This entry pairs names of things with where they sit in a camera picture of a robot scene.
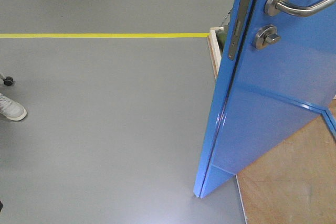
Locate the blue door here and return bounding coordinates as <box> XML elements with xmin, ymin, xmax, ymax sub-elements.
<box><xmin>194</xmin><ymin>0</ymin><xmax>335</xmax><ymax>198</ymax></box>

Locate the left green sandbag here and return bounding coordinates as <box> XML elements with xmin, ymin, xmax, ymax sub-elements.
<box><xmin>216</xmin><ymin>30</ymin><xmax>227</xmax><ymax>52</ymax></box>

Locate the steel latch edge plate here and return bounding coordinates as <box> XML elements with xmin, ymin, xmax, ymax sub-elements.
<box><xmin>226</xmin><ymin>0</ymin><xmax>250</xmax><ymax>60</ymax></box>

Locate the steel thumb-turn lock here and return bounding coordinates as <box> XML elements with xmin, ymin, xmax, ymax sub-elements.
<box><xmin>253</xmin><ymin>24</ymin><xmax>281</xmax><ymax>50</ymax></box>

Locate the plywood base platform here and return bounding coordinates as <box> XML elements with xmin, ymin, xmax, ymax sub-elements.
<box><xmin>206</xmin><ymin>26</ymin><xmax>336</xmax><ymax>224</ymax></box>

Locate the white sneaker right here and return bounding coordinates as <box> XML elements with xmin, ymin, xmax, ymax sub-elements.
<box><xmin>1</xmin><ymin>94</ymin><xmax>27</xmax><ymax>121</ymax></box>

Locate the office chair base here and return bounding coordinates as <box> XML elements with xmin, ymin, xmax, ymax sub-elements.
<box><xmin>0</xmin><ymin>73</ymin><xmax>14</xmax><ymax>86</ymax></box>

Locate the far white base rail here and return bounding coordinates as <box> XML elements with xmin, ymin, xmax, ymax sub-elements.
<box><xmin>207</xmin><ymin>27</ymin><xmax>222</xmax><ymax>80</ymax></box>

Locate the dark blue cord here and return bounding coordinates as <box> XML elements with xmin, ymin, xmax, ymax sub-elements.
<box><xmin>219</xmin><ymin>0</ymin><xmax>239</xmax><ymax>28</ymax></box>

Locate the steel door lever handle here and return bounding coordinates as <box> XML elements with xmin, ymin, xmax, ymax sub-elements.
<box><xmin>264</xmin><ymin>0</ymin><xmax>335</xmax><ymax>17</ymax></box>

